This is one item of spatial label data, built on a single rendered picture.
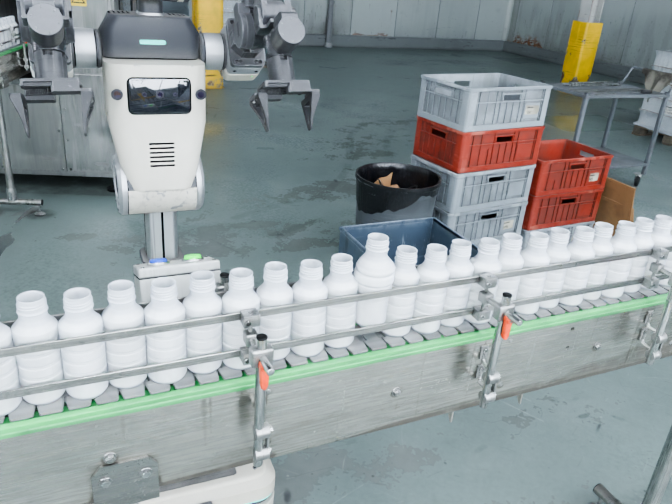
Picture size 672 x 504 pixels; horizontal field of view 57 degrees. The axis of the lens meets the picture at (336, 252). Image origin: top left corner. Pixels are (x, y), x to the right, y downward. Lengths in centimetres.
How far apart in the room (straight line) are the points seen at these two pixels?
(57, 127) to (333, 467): 320
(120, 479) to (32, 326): 29
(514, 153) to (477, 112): 41
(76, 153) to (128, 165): 313
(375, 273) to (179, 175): 72
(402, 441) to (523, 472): 45
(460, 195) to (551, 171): 75
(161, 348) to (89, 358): 10
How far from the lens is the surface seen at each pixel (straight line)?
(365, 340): 114
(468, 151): 334
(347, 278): 104
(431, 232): 189
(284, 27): 132
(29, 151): 482
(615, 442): 277
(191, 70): 155
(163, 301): 95
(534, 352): 135
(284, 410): 109
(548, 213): 407
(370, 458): 238
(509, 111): 348
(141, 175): 160
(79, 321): 94
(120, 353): 98
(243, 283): 97
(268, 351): 93
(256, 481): 192
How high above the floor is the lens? 161
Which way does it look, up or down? 25 degrees down
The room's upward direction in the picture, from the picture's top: 5 degrees clockwise
